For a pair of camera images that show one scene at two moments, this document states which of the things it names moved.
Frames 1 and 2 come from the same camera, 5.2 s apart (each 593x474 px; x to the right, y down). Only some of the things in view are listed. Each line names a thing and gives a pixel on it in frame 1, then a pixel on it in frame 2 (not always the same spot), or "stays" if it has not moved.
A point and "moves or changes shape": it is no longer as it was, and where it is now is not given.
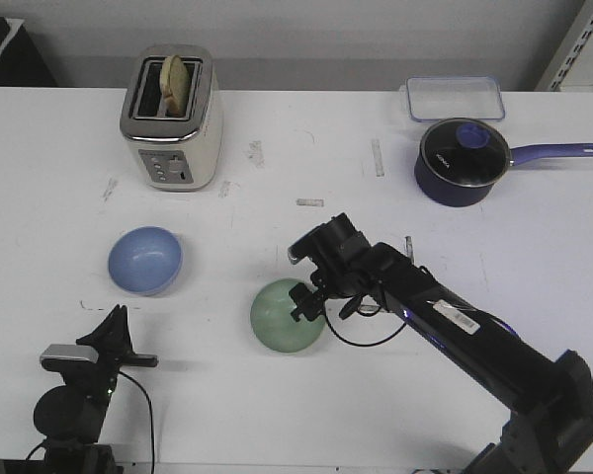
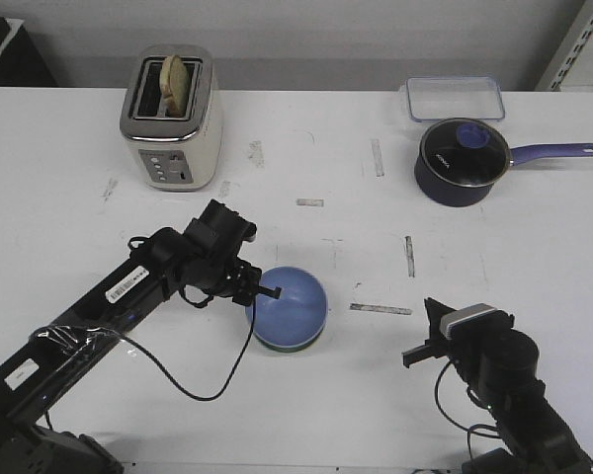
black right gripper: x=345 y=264 to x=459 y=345
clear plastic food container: x=433 y=98 stays
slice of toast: x=175 y=87 stays
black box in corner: x=10 y=55 stays
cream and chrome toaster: x=178 y=153 stays
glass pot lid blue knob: x=465 y=152 stays
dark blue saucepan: x=460 y=161 stays
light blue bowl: x=145 y=261 moves or changes shape
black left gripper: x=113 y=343 to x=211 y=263
